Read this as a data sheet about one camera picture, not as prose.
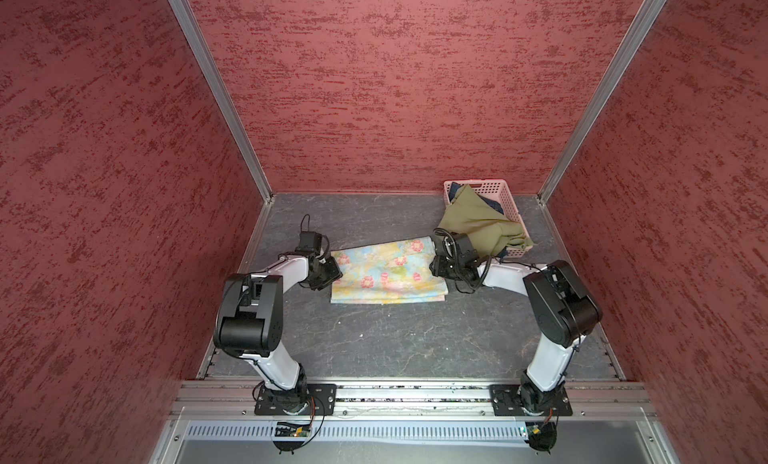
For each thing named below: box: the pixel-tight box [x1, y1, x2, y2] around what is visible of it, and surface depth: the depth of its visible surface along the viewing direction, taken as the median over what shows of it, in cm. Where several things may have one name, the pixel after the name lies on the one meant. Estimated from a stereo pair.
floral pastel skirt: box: [330, 236, 448, 304], surface depth 98 cm
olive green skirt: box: [438, 185, 534, 257], surface depth 105 cm
